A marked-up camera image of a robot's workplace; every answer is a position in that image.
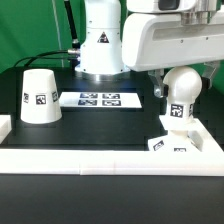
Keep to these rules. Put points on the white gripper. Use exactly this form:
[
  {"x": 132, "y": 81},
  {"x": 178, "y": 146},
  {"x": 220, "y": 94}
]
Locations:
[{"x": 154, "y": 42}]

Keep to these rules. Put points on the white lamp bulb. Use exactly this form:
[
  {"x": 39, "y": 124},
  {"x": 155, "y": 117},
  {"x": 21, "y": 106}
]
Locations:
[{"x": 184, "y": 86}]

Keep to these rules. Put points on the white lamp base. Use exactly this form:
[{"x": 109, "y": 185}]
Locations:
[{"x": 177, "y": 138}]

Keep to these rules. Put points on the white lamp shade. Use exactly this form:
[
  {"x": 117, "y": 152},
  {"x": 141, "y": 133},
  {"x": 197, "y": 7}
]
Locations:
[{"x": 40, "y": 100}]

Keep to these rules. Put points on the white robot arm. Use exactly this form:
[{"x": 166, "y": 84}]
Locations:
[{"x": 101, "y": 52}]

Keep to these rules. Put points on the white marker sheet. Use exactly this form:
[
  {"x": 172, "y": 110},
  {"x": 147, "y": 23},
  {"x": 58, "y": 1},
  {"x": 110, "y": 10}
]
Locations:
[{"x": 99, "y": 100}]

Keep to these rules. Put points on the white U-shaped border frame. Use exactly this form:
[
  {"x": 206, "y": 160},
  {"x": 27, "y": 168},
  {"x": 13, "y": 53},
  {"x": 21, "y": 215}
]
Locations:
[{"x": 208, "y": 162}]

